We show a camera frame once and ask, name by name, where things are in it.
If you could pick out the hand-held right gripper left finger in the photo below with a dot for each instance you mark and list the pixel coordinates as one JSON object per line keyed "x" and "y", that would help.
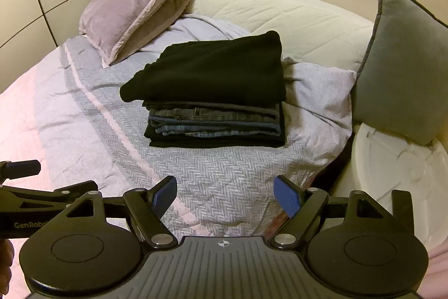
{"x": 164, "y": 195}

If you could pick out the grey cushion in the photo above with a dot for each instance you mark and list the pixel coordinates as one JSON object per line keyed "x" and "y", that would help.
{"x": 399, "y": 67}

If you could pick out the grey herringbone blanket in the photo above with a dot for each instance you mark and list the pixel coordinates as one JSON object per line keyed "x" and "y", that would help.
{"x": 224, "y": 173}

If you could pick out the black zip jacket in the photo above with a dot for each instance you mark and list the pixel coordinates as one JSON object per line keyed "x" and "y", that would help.
{"x": 210, "y": 71}

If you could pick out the mauve pillow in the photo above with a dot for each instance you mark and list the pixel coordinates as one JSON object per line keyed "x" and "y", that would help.
{"x": 115, "y": 11}

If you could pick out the cream padded headboard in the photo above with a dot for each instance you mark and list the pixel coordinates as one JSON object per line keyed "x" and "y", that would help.
{"x": 266, "y": 8}

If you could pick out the taupe pillow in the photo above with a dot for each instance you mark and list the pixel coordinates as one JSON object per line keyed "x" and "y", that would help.
{"x": 159, "y": 25}

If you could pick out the person's left hand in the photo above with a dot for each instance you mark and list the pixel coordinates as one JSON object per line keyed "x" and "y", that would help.
{"x": 5, "y": 260}

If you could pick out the grey jeans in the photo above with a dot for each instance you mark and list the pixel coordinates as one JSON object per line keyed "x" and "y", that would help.
{"x": 217, "y": 110}

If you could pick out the blue jeans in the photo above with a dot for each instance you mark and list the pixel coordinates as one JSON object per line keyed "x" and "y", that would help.
{"x": 217, "y": 129}

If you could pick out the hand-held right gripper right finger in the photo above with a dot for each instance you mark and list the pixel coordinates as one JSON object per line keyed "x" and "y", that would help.
{"x": 285, "y": 195}

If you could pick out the white round plastic table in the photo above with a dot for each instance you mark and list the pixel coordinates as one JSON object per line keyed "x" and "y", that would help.
{"x": 388, "y": 173}

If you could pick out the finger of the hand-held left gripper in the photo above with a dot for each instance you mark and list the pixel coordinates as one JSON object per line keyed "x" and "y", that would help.
{"x": 21, "y": 169}
{"x": 45, "y": 195}

